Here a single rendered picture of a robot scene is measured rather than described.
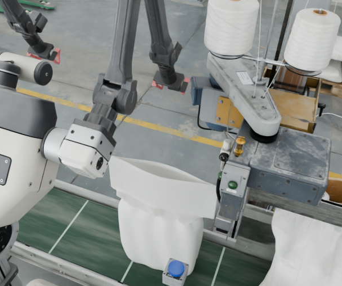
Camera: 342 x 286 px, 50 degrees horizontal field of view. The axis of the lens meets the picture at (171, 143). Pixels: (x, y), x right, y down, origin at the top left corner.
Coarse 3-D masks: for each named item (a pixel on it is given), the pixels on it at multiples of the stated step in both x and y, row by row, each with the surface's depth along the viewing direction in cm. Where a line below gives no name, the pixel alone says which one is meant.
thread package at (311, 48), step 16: (304, 16) 109; (320, 16) 108; (336, 16) 110; (304, 32) 109; (320, 32) 107; (336, 32) 110; (304, 48) 111; (320, 48) 110; (304, 64) 114; (320, 64) 114
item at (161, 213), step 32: (128, 160) 157; (128, 192) 166; (160, 192) 155; (192, 192) 151; (128, 224) 171; (160, 224) 161; (192, 224) 159; (128, 256) 186; (160, 256) 176; (192, 256) 171
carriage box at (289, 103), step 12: (264, 72) 152; (276, 72) 155; (312, 84) 152; (276, 96) 139; (288, 96) 140; (300, 96) 140; (288, 108) 134; (300, 108) 134; (312, 108) 134; (312, 120) 129; (312, 132) 129
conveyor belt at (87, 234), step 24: (48, 192) 224; (24, 216) 210; (48, 216) 211; (72, 216) 211; (96, 216) 212; (24, 240) 198; (48, 240) 199; (72, 240) 199; (96, 240) 200; (120, 240) 200; (96, 264) 189; (120, 264) 189; (216, 264) 191; (240, 264) 192; (264, 264) 192
